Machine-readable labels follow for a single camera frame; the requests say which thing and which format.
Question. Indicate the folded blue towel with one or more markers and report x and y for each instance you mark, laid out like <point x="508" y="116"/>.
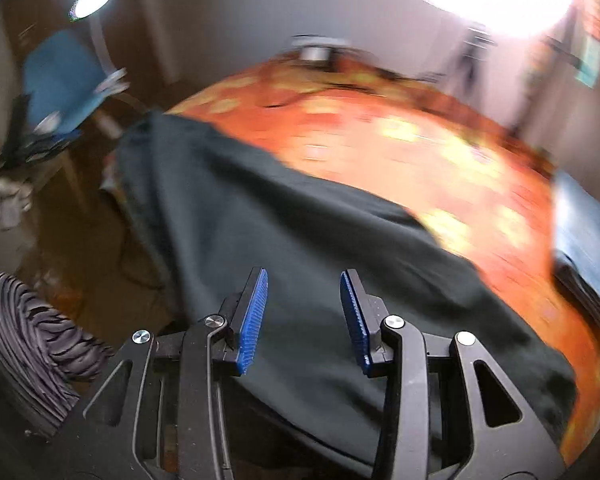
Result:
<point x="590" y="225"/>

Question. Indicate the small black tripod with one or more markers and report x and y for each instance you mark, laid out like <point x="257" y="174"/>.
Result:
<point x="467" y="60"/>

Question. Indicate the pile of light clothes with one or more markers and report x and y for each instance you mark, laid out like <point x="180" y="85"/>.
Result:
<point x="7" y="205"/>

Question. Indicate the patterned hanging cloth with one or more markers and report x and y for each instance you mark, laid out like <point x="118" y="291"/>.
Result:
<point x="590" y="60"/>

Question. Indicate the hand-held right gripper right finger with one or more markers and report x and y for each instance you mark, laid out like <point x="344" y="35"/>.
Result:
<point x="355" y="320"/>

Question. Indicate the black pants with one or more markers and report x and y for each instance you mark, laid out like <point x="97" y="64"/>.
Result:
<point x="280" y="220"/>

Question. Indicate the orange floral bedsheet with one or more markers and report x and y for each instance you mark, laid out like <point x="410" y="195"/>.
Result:
<point x="380" y="125"/>

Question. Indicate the blue chair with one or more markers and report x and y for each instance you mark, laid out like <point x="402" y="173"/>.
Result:
<point x="60" y="80"/>

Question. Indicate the dark cloth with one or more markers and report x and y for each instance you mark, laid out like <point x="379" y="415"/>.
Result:
<point x="30" y="147"/>

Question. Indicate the striped grey trouser leg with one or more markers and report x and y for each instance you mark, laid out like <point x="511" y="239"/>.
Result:
<point x="25" y="330"/>

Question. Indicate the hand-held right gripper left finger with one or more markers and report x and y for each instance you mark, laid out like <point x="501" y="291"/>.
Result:
<point x="252" y="320"/>

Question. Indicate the tall metal tripod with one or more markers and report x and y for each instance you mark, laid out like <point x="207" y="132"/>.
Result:
<point x="562" y="50"/>

